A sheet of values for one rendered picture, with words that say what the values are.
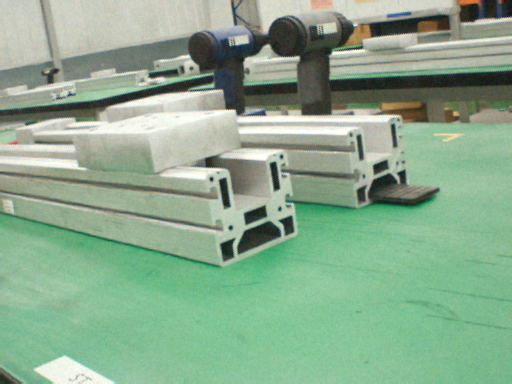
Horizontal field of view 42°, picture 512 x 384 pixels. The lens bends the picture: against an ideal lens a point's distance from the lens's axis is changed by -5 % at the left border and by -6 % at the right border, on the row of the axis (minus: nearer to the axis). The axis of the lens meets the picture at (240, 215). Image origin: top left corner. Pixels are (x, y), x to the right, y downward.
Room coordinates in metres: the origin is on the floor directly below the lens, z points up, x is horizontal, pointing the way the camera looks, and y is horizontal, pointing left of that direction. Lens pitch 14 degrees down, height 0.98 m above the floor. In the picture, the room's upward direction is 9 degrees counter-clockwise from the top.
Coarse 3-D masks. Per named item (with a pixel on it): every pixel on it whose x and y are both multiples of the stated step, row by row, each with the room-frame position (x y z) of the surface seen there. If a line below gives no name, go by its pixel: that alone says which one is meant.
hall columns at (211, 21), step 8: (200, 0) 9.49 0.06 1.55; (208, 0) 9.56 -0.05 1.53; (216, 0) 9.32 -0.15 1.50; (224, 0) 9.40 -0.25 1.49; (208, 8) 9.56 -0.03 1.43; (216, 8) 9.30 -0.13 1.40; (224, 8) 9.39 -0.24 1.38; (208, 16) 9.54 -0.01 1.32; (216, 16) 9.29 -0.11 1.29; (224, 16) 9.37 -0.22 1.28; (232, 16) 9.46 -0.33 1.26; (208, 24) 9.53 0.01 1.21; (216, 24) 9.52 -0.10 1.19; (224, 24) 9.36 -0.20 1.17; (232, 24) 9.45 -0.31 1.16
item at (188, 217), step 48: (0, 192) 1.03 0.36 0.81; (48, 192) 0.86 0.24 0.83; (96, 192) 0.76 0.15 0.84; (144, 192) 0.68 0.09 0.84; (192, 192) 0.63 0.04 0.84; (240, 192) 0.68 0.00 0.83; (288, 192) 0.66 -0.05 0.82; (144, 240) 0.69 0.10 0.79; (192, 240) 0.62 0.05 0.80; (240, 240) 0.65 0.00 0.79
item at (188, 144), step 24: (144, 120) 0.77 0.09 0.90; (168, 120) 0.72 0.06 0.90; (192, 120) 0.68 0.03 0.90; (216, 120) 0.70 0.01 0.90; (96, 144) 0.73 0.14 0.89; (120, 144) 0.69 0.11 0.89; (144, 144) 0.66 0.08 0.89; (168, 144) 0.66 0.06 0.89; (192, 144) 0.68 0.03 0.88; (216, 144) 0.70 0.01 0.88; (240, 144) 0.72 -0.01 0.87; (96, 168) 0.74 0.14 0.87; (120, 168) 0.70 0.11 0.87; (144, 168) 0.66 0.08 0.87; (168, 168) 0.66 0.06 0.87
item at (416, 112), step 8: (360, 32) 5.48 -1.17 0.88; (368, 32) 5.55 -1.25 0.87; (352, 40) 5.46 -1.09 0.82; (360, 40) 5.47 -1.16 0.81; (384, 104) 4.81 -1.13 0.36; (392, 104) 4.78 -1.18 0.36; (400, 104) 4.75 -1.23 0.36; (408, 104) 4.72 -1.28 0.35; (416, 104) 4.70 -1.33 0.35; (424, 104) 4.76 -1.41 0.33; (384, 112) 4.86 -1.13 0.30; (392, 112) 4.83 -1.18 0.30; (400, 112) 4.80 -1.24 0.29; (408, 112) 4.77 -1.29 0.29; (416, 112) 4.74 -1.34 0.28; (424, 112) 4.74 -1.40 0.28; (448, 112) 4.97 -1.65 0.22; (456, 112) 5.35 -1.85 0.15; (408, 120) 4.73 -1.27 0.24; (416, 120) 4.72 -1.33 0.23; (424, 120) 4.78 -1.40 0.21; (448, 120) 4.96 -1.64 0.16; (456, 120) 5.19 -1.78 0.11
